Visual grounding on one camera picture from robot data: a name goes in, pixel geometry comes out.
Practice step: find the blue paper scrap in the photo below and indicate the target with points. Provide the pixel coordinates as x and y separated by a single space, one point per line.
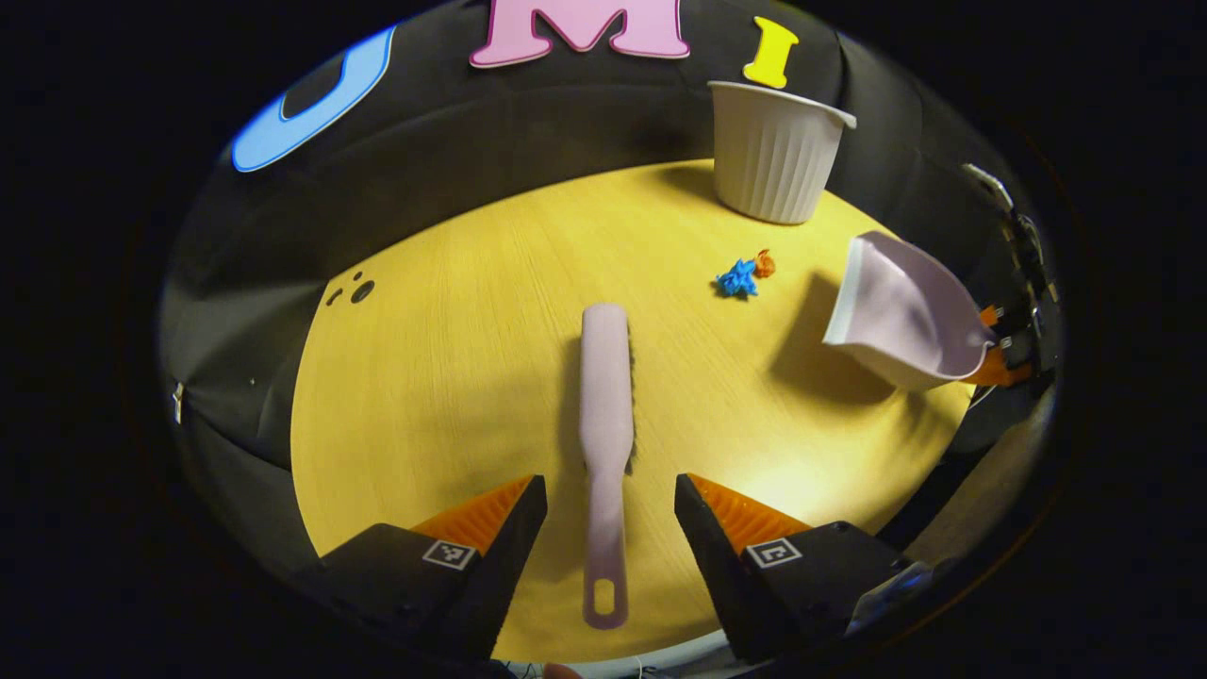
738 279

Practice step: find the small pink broom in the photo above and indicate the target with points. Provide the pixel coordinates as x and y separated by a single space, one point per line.
605 396

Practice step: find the orange paper scrap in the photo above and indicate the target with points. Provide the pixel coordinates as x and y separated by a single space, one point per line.
765 264

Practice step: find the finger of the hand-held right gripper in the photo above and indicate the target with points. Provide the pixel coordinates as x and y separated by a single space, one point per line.
1004 368
1009 325

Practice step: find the pink dustpan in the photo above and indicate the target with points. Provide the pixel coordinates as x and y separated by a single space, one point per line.
905 311

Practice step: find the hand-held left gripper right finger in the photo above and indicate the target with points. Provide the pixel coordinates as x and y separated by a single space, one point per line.
717 575

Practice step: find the white cloth clip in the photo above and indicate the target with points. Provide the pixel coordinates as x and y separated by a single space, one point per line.
177 403

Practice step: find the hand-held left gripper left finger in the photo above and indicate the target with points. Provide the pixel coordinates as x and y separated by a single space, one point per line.
504 575

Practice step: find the white ribbed garbage bin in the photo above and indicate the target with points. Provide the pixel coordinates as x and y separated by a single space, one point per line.
768 160

